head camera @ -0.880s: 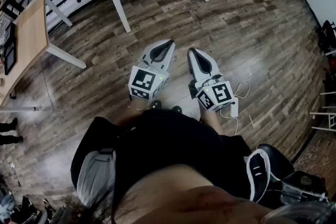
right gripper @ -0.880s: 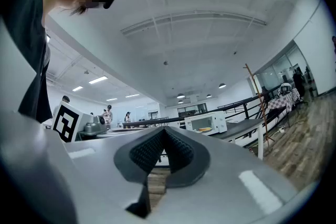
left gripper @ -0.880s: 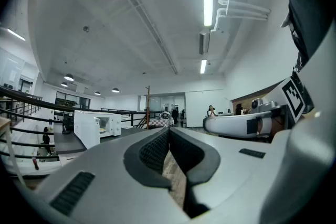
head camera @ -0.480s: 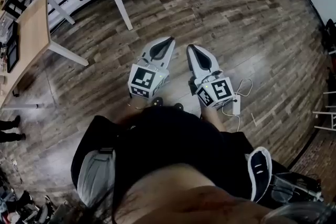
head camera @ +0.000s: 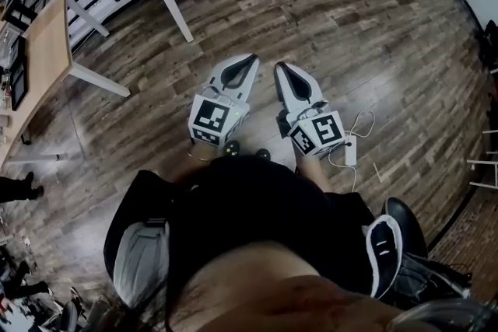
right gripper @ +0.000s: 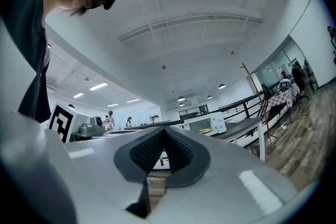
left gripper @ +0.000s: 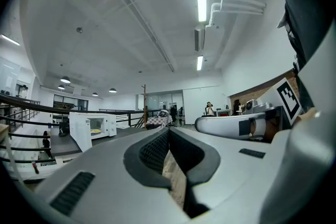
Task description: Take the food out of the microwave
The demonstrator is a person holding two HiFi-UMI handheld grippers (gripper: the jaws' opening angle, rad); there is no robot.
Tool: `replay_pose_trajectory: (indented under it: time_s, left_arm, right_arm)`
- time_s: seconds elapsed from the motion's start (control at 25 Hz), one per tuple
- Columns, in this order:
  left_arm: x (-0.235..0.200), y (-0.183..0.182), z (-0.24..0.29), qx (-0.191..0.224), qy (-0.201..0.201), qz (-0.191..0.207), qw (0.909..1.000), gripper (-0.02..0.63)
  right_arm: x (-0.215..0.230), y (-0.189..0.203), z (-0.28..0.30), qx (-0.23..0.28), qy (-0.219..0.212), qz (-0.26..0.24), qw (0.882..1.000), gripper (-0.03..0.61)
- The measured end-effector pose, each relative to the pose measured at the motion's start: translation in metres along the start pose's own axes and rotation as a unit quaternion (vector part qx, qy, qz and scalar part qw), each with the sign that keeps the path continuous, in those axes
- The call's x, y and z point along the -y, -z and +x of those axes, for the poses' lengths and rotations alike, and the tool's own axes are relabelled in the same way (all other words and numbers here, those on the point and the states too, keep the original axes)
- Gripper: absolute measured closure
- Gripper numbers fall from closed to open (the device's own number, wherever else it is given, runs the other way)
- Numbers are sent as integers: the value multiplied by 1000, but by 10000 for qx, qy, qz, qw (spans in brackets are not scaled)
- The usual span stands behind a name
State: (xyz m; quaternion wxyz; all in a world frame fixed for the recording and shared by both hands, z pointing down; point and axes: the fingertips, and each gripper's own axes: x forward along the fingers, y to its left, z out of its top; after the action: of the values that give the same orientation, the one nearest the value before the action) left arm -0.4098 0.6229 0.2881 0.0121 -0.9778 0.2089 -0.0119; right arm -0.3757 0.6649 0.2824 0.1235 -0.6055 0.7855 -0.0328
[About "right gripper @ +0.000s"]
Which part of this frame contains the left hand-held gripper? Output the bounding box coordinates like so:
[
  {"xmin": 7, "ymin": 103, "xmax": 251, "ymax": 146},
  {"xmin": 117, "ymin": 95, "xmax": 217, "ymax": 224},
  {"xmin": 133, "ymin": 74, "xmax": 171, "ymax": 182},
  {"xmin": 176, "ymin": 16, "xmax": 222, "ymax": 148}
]
[{"xmin": 48, "ymin": 101, "xmax": 106, "ymax": 144}]

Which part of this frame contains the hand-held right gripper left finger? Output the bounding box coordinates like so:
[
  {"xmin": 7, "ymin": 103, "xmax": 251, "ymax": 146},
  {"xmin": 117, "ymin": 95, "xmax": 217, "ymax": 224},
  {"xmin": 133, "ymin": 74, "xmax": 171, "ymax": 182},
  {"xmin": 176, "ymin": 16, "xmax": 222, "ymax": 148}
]
[{"xmin": 41, "ymin": 126, "xmax": 169, "ymax": 224}]

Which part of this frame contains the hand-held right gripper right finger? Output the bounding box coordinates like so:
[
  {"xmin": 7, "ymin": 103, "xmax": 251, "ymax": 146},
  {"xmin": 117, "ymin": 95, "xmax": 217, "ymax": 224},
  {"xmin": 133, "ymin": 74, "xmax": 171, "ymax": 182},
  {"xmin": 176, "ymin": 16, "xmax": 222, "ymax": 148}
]
[{"xmin": 151, "ymin": 127, "xmax": 299, "ymax": 224}]

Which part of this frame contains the white microwave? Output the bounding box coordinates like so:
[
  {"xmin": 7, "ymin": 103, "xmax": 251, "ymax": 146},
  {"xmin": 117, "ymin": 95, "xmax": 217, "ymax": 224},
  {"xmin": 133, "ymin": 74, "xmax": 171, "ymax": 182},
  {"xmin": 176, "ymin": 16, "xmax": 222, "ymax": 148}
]
[{"xmin": 183, "ymin": 112, "xmax": 227, "ymax": 137}]

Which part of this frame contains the dark grey table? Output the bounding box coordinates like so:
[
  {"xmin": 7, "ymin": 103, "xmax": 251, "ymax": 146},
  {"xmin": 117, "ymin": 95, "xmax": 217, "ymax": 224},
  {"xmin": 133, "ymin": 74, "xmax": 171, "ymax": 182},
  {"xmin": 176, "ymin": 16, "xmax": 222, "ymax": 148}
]
[{"xmin": 209, "ymin": 116, "xmax": 266, "ymax": 162}]

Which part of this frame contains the black metal railing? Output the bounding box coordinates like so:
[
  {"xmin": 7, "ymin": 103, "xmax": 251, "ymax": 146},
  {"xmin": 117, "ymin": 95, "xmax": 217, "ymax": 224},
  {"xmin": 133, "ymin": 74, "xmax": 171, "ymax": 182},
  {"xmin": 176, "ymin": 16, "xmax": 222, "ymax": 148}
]
[{"xmin": 219, "ymin": 80, "xmax": 291, "ymax": 145}]

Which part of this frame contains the wooden coat rack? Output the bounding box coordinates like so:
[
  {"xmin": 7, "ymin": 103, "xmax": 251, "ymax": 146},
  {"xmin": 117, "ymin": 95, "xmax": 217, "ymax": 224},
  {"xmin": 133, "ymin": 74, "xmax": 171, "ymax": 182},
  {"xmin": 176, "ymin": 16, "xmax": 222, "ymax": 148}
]
[{"xmin": 239, "ymin": 62, "xmax": 278, "ymax": 151}]

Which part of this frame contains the white box device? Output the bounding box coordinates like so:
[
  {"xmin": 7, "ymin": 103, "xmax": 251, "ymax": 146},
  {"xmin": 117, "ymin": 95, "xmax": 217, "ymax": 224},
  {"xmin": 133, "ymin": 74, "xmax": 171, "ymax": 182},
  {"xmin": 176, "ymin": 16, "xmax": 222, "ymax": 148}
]
[{"xmin": 278, "ymin": 79, "xmax": 291, "ymax": 93}]

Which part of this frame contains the person in dark shirt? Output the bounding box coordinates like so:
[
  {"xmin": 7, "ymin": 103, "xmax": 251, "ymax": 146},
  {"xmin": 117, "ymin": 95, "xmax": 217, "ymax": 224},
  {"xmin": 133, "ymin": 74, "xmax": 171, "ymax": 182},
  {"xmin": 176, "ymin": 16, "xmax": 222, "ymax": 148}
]
[{"xmin": 2, "ymin": 0, "xmax": 53, "ymax": 124}]

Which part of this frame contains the glass partition wall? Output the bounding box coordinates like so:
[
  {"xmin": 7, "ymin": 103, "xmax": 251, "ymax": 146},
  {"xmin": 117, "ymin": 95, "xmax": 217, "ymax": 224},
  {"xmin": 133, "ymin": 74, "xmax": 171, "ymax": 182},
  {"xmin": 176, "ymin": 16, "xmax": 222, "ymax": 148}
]
[{"xmin": 251, "ymin": 35, "xmax": 320, "ymax": 93}]

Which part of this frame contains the white ceiling rail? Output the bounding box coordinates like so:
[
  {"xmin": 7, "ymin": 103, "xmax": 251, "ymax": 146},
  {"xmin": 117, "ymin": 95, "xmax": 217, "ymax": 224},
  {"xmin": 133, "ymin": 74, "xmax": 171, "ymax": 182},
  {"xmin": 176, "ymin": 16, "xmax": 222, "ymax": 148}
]
[{"xmin": 117, "ymin": 13, "xmax": 263, "ymax": 44}]

